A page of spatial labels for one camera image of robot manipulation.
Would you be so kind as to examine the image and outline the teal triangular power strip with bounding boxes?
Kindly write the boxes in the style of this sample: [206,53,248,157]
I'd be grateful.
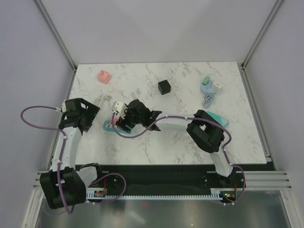
[207,111,229,128]

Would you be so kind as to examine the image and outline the white coiled cable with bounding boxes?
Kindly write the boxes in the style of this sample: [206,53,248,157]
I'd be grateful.
[94,94,114,107]

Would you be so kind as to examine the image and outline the white cable duct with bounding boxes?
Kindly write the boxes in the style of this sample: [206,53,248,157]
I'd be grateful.
[86,188,238,201]

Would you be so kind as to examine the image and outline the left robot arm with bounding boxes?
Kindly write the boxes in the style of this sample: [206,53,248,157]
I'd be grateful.
[39,98,104,209]

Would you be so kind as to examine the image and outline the right aluminium frame post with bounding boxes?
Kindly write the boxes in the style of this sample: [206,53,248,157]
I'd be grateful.
[240,0,285,70]

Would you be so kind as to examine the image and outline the black cube socket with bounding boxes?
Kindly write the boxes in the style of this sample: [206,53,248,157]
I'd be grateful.
[158,80,171,95]

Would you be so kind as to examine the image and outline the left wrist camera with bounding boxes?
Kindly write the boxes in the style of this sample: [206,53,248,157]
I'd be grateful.
[56,99,67,113]

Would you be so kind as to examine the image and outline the aluminium frame post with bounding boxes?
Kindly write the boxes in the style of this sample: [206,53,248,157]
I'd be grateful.
[240,0,285,70]
[33,0,77,72]

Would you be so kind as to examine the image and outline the blue round power strip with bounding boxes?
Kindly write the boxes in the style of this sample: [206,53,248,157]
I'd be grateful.
[200,81,216,95]

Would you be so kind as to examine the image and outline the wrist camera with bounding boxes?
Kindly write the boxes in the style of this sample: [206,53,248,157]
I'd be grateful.
[112,102,128,119]
[56,99,67,113]

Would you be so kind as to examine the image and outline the green plug adapter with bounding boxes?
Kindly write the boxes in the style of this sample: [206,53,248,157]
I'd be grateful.
[202,76,210,86]

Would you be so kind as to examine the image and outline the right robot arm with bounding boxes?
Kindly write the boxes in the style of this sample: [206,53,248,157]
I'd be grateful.
[111,99,235,187]

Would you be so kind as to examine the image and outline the white cube adapter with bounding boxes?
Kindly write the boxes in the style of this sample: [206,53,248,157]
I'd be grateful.
[211,81,223,94]

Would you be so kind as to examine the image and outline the pink cube socket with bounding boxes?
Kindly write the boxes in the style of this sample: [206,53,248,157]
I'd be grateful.
[97,70,112,85]

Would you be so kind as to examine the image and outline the teal square adapter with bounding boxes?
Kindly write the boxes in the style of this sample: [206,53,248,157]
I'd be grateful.
[103,121,133,135]

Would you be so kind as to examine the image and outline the left aluminium frame post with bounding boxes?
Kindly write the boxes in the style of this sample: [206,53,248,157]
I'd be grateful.
[33,0,77,72]

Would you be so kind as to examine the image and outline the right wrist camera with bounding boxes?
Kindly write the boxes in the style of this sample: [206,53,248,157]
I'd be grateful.
[112,102,128,119]

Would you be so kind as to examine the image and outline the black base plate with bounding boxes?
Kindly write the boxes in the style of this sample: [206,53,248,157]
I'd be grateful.
[78,163,247,198]

